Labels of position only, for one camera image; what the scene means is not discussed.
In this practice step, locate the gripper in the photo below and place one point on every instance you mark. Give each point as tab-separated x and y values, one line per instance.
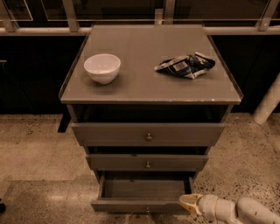
208	206

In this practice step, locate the grey bottom drawer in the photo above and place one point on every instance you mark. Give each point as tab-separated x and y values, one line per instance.
142	191

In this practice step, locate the grey drawer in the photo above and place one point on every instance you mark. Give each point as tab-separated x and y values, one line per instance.
142	191
147	134
146	162

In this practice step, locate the grey middle drawer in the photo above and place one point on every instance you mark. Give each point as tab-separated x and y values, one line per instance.
146	162

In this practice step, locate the grey top drawer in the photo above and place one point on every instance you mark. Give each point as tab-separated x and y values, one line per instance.
147	134

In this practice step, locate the grey wooden drawer cabinet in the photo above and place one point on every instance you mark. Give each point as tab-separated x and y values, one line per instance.
139	94

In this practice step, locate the crumpled dark snack bag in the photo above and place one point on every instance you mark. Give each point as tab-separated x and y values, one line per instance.
186	66

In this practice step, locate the white ceramic bowl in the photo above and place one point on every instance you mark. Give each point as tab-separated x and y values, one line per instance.
102	68

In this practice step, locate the black object at floor edge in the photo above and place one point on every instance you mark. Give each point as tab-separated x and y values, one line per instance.
2	207

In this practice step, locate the white cylindrical post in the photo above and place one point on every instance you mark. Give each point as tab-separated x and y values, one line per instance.
269	102

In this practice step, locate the metal window railing frame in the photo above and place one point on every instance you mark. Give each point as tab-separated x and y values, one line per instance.
77	17

